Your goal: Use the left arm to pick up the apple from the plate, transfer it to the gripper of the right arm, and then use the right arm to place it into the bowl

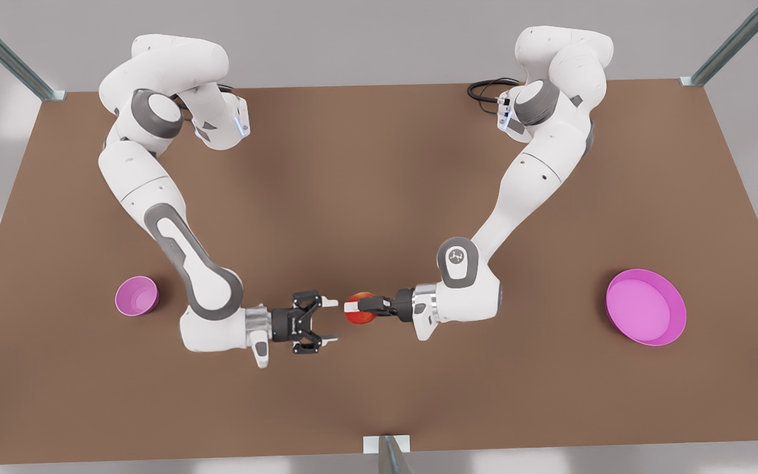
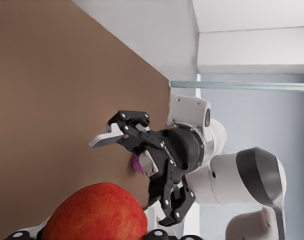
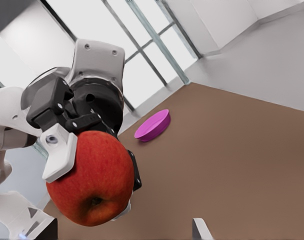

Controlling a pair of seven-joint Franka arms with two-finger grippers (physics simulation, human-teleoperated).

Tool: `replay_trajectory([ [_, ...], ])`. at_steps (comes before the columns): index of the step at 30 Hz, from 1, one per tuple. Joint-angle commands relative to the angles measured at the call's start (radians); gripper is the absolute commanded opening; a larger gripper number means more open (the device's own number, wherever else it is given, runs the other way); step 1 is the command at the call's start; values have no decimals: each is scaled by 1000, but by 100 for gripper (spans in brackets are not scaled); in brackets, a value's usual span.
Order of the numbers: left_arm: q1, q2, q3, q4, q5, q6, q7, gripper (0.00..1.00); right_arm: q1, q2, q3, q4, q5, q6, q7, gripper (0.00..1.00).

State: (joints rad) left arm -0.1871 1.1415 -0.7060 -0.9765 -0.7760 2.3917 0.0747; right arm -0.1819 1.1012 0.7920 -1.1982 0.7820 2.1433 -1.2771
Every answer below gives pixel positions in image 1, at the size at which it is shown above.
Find red apple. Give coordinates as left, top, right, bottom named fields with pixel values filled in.
left=345, top=292, right=378, bottom=325

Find small pink bowl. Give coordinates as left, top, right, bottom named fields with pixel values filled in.
left=114, top=276, right=161, bottom=317

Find pink plate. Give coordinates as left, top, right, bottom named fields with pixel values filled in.
left=605, top=268, right=688, bottom=347

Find silver frame post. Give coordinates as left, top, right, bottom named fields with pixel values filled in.
left=679, top=0, right=758, bottom=88
left=362, top=434, right=412, bottom=474
left=0, top=0, right=68, bottom=102

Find black cable loop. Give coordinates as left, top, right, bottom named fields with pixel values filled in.
left=467, top=78, right=522, bottom=107

